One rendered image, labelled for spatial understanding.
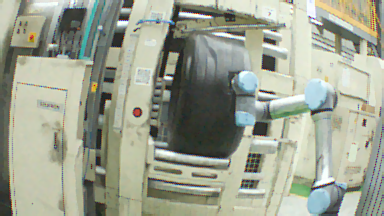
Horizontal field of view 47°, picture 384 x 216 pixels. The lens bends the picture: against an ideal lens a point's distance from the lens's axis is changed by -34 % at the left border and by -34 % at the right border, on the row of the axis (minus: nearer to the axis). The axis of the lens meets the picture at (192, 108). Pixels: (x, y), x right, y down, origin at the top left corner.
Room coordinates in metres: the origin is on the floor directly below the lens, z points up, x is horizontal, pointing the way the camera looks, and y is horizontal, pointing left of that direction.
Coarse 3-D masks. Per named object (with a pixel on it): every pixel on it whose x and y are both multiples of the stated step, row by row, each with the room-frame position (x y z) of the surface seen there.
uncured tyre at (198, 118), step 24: (192, 48) 2.75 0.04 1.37; (216, 48) 2.75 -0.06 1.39; (240, 48) 2.80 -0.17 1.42; (192, 72) 2.68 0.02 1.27; (216, 72) 2.68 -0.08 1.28; (192, 96) 2.66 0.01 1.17; (216, 96) 2.66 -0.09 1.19; (168, 120) 3.07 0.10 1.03; (192, 120) 2.68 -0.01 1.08; (216, 120) 2.68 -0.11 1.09; (192, 144) 2.74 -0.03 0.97; (216, 144) 2.74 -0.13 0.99
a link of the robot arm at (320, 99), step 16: (320, 80) 1.99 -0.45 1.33; (304, 96) 2.02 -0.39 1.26; (320, 96) 1.96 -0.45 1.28; (320, 112) 1.96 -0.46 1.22; (320, 128) 1.97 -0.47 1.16; (320, 144) 1.96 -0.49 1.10; (320, 160) 1.94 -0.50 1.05; (320, 176) 1.93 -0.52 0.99; (320, 192) 1.88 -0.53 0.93; (336, 192) 1.94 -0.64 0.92; (320, 208) 1.87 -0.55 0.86
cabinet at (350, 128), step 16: (336, 112) 7.10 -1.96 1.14; (352, 112) 6.86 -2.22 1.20; (368, 112) 7.04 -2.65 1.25; (336, 128) 7.03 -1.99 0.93; (352, 128) 6.86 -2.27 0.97; (368, 128) 7.07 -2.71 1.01; (336, 144) 6.96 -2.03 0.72; (352, 144) 6.90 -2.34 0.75; (368, 144) 7.11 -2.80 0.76; (336, 160) 6.87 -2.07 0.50; (352, 160) 6.94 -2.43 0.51; (368, 160) 7.17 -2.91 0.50; (336, 176) 6.80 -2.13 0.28; (352, 176) 6.99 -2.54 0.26
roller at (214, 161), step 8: (160, 152) 2.77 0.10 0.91; (168, 152) 2.78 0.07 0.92; (176, 152) 2.79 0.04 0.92; (176, 160) 2.78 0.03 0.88; (184, 160) 2.78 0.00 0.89; (192, 160) 2.79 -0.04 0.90; (200, 160) 2.79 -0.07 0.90; (208, 160) 2.79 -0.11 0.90; (216, 160) 2.80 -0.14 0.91; (224, 160) 2.81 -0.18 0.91
